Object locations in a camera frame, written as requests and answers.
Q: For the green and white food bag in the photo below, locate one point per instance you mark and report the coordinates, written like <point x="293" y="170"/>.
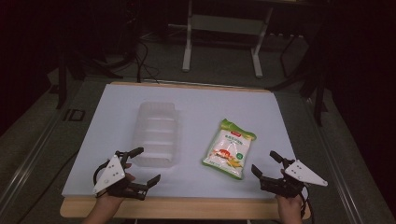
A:
<point x="229" y="149"/>

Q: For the black metal stand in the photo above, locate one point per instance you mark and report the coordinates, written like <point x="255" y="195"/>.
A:
<point x="61" y="81"/>
<point x="319" y="93"/>

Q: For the wooden table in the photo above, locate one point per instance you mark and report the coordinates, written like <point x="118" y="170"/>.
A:
<point x="186" y="208"/>

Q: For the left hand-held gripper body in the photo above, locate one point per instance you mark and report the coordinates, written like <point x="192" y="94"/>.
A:
<point x="109" y="175"/>

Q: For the clear plastic tray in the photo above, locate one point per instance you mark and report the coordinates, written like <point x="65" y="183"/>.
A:
<point x="157" y="133"/>

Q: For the person's left hand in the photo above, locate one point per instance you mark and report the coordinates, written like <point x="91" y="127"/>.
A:
<point x="109" y="199"/>

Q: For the white metal table frame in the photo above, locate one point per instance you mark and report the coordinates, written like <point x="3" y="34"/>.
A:
<point x="186" y="46"/>

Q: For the black floor bracket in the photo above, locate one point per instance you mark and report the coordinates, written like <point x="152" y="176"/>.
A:
<point x="74" y="114"/>

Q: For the white table mat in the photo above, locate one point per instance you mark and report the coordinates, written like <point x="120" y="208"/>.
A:
<point x="193" y="102"/>

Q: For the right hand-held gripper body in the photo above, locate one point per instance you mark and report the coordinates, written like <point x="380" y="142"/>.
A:
<point x="299" y="174"/>

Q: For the person's right hand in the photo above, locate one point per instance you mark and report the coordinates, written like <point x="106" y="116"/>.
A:
<point x="289" y="207"/>

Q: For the metal floor rail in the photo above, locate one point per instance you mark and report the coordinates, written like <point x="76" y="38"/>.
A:
<point x="28" y="161"/>
<point x="336" y="168"/>

